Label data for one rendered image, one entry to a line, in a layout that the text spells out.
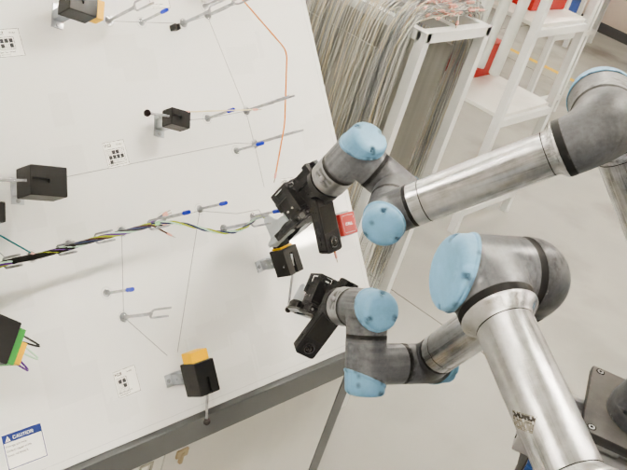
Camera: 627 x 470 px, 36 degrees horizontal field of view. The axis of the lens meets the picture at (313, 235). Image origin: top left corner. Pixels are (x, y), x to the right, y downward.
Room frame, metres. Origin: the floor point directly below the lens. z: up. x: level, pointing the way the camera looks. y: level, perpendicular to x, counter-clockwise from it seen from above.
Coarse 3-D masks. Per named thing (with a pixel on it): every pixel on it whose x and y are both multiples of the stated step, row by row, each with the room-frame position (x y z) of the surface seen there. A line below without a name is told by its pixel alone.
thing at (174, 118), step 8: (144, 112) 1.62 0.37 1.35; (168, 112) 1.65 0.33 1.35; (176, 112) 1.66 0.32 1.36; (184, 112) 1.67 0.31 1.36; (160, 120) 1.68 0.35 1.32; (168, 120) 1.64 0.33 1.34; (176, 120) 1.65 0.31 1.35; (184, 120) 1.66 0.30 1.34; (160, 128) 1.67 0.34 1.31; (168, 128) 1.65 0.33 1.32; (176, 128) 1.66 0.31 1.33; (184, 128) 1.66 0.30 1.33; (160, 136) 1.68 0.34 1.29
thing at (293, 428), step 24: (336, 384) 1.86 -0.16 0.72; (288, 408) 1.73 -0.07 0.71; (312, 408) 1.81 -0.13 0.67; (216, 432) 1.54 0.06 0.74; (240, 432) 1.61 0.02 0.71; (264, 432) 1.68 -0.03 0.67; (288, 432) 1.75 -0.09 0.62; (312, 432) 1.84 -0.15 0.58; (168, 456) 1.44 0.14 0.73; (192, 456) 1.50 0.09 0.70; (216, 456) 1.56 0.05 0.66; (240, 456) 1.63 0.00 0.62; (264, 456) 1.70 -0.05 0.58; (288, 456) 1.78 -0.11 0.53; (312, 456) 1.87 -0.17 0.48
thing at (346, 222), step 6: (336, 216) 1.92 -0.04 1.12; (342, 216) 1.92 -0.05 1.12; (348, 216) 1.94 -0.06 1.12; (354, 216) 1.95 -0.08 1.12; (342, 222) 1.92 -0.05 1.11; (348, 222) 1.93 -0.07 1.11; (354, 222) 1.94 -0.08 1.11; (342, 228) 1.91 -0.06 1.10; (348, 228) 1.92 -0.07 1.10; (354, 228) 1.93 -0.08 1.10; (342, 234) 1.90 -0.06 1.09; (348, 234) 1.91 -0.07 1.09
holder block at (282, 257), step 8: (288, 248) 1.69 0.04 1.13; (296, 248) 1.71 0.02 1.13; (272, 256) 1.69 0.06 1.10; (280, 256) 1.68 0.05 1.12; (288, 256) 1.68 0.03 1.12; (296, 256) 1.69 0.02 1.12; (280, 264) 1.68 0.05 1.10; (288, 264) 1.67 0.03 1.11; (296, 264) 1.69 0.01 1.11; (280, 272) 1.67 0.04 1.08; (288, 272) 1.66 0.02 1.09
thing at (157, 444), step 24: (336, 360) 1.75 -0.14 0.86; (288, 384) 1.63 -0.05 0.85; (312, 384) 1.70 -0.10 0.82; (216, 408) 1.47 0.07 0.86; (240, 408) 1.52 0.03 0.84; (264, 408) 1.58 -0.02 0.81; (168, 432) 1.36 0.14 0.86; (192, 432) 1.42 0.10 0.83; (96, 456) 1.24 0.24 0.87; (120, 456) 1.27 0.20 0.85; (144, 456) 1.32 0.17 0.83
